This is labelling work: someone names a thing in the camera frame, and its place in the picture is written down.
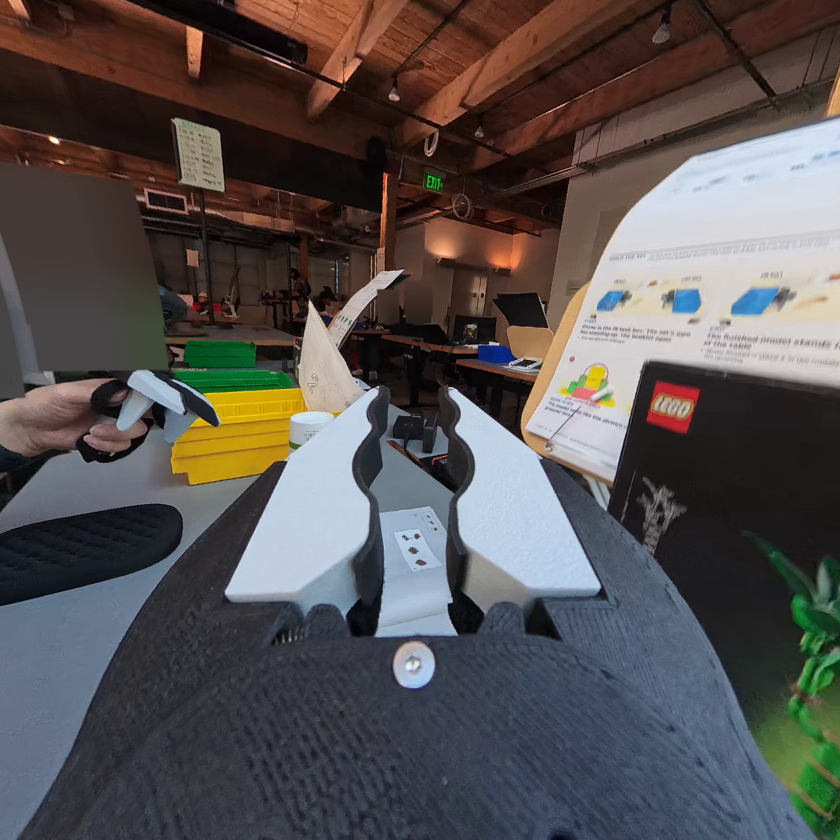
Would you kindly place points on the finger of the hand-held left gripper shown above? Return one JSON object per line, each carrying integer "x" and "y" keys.
{"x": 176, "y": 426}
{"x": 164, "y": 387}

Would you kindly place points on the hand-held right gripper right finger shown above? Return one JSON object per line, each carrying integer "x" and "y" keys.
{"x": 525, "y": 518}

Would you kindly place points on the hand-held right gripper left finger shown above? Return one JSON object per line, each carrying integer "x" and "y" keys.
{"x": 302, "y": 518}

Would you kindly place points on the open lego instruction booklet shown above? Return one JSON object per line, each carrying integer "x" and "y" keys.
{"x": 413, "y": 590}

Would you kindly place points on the black lego set box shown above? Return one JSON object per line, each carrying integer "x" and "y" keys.
{"x": 722, "y": 472}

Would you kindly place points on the yellow plastic bin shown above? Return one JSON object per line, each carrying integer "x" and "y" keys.
{"x": 216, "y": 441}
{"x": 216, "y": 469}
{"x": 249, "y": 407}

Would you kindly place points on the green plastic bin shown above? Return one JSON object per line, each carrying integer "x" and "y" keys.
{"x": 220, "y": 354}
{"x": 236, "y": 380}

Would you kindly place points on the white paper cup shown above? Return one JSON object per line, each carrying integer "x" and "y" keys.
{"x": 308, "y": 426}

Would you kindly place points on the small black orange box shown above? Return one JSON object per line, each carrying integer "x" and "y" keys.
{"x": 439, "y": 467}

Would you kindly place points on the black power bank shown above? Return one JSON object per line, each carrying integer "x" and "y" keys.
{"x": 430, "y": 433}

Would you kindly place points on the black power adapter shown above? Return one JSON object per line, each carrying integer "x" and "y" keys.
{"x": 407, "y": 426}

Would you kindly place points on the long wooden desk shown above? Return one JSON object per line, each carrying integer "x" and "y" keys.
{"x": 492, "y": 371}
{"x": 426, "y": 341}

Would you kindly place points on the white tablet holder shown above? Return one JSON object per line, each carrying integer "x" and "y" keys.
{"x": 526, "y": 363}

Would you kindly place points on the task sheet on wooden stand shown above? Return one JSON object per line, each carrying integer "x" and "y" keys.
{"x": 551, "y": 354}

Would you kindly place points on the blue plastic bin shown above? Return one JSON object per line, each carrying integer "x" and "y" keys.
{"x": 497, "y": 354}

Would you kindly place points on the small wooden document stand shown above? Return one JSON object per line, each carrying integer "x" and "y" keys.
{"x": 531, "y": 341}

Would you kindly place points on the black computer monitor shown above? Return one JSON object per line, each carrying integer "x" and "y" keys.
{"x": 476, "y": 328}

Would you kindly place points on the black sheet on stand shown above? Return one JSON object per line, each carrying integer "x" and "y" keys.
{"x": 522, "y": 308}

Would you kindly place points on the printed white paper bag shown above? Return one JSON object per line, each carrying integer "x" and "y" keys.
{"x": 364, "y": 302}

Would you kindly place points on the white list sign on pole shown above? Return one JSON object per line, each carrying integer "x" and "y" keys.
{"x": 197, "y": 154}

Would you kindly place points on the green exit sign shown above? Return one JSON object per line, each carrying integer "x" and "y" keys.
{"x": 433, "y": 182}

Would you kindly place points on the printed task instruction sheet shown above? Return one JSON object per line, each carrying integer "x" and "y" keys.
{"x": 722, "y": 229}

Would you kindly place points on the black ceiling heater bar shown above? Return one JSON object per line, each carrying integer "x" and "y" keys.
{"x": 249, "y": 29}

